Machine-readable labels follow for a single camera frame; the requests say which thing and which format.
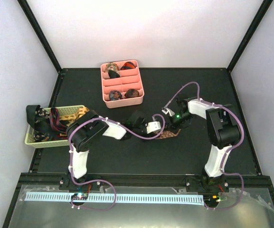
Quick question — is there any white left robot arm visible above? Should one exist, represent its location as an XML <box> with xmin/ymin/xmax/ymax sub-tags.
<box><xmin>61</xmin><ymin>107</ymin><xmax>162</xmax><ymax>190</ymax></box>

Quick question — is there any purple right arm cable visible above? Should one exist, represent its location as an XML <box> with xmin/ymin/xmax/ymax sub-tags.
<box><xmin>162</xmin><ymin>81</ymin><xmax>246</xmax><ymax>211</ymax></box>

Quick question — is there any light green plastic basket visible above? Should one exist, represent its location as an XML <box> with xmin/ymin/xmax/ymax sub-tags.
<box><xmin>25</xmin><ymin>105</ymin><xmax>85</xmax><ymax>149</ymax></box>

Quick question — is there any light blue cable duct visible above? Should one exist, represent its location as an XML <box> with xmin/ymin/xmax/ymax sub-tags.
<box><xmin>24</xmin><ymin>192</ymin><xmax>204</xmax><ymax>206</ymax></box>

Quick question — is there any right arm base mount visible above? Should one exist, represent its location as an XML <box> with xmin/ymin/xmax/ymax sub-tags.
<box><xmin>185</xmin><ymin>174</ymin><xmax>229</xmax><ymax>209</ymax></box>

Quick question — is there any blue patterned rolled tie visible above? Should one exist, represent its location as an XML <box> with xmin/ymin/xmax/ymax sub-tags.
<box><xmin>109</xmin><ymin>90</ymin><xmax>122</xmax><ymax>101</ymax></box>

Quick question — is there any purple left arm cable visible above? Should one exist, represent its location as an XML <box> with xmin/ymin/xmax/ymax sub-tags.
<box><xmin>68</xmin><ymin>114</ymin><xmax>166</xmax><ymax>211</ymax></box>

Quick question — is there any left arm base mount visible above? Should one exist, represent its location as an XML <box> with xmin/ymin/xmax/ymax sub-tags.
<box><xmin>58</xmin><ymin>176</ymin><xmax>103</xmax><ymax>206</ymax></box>

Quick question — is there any brown floral necktie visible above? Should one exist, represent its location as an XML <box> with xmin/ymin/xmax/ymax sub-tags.
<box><xmin>156</xmin><ymin>129</ymin><xmax>181</xmax><ymax>139</ymax></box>

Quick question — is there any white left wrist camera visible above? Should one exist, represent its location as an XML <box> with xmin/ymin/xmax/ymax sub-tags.
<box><xmin>146</xmin><ymin>121</ymin><xmax>161</xmax><ymax>134</ymax></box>

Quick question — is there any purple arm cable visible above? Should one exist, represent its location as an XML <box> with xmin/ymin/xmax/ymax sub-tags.
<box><xmin>68</xmin><ymin>114</ymin><xmax>166</xmax><ymax>211</ymax></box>
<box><xmin>162</xmin><ymin>81</ymin><xmax>246</xmax><ymax>211</ymax></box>

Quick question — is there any black corner frame post right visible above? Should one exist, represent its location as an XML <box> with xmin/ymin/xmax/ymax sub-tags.
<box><xmin>227</xmin><ymin>0</ymin><xmax>273</xmax><ymax>73</ymax></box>

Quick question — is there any black corner frame post left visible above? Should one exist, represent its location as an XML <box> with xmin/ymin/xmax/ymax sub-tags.
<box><xmin>17</xmin><ymin>0</ymin><xmax>62</xmax><ymax>73</ymax></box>

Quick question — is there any black orange rolled tie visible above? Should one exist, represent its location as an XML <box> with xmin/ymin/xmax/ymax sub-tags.
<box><xmin>120</xmin><ymin>61</ymin><xmax>136</xmax><ymax>70</ymax></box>

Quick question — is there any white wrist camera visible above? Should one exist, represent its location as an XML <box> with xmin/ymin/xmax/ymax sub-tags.
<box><xmin>146</xmin><ymin>121</ymin><xmax>161</xmax><ymax>134</ymax></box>
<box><xmin>161</xmin><ymin>107</ymin><xmax>175</xmax><ymax>117</ymax></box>

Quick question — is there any pink divided organizer box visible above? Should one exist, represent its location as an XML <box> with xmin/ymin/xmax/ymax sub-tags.
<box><xmin>100</xmin><ymin>59</ymin><xmax>144</xmax><ymax>109</ymax></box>

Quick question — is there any dark brown rolled tie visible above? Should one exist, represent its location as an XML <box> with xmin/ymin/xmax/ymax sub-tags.
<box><xmin>124</xmin><ymin>89</ymin><xmax>140</xmax><ymax>98</ymax></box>

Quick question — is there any black corner frame post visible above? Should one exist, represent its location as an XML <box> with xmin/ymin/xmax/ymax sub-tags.
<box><xmin>17</xmin><ymin>0</ymin><xmax>62</xmax><ymax>73</ymax></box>
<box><xmin>227</xmin><ymin>0</ymin><xmax>273</xmax><ymax>73</ymax></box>

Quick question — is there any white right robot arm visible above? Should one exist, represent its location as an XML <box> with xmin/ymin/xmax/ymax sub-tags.
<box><xmin>162</xmin><ymin>98</ymin><xmax>244</xmax><ymax>191</ymax></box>

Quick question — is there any black patterned tie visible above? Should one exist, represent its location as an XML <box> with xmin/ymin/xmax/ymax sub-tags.
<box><xmin>26</xmin><ymin>105</ymin><xmax>55</xmax><ymax>143</ymax></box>

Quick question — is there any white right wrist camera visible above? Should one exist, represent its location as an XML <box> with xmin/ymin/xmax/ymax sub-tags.
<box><xmin>161</xmin><ymin>107</ymin><xmax>175</xmax><ymax>117</ymax></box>

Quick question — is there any floral rolled tie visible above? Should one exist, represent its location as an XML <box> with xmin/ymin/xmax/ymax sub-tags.
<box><xmin>104</xmin><ymin>62</ymin><xmax>120</xmax><ymax>72</ymax></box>

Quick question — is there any dark striped tie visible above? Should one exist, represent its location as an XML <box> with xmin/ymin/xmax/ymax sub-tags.
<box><xmin>49</xmin><ymin>108</ymin><xmax>67</xmax><ymax>134</ymax></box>

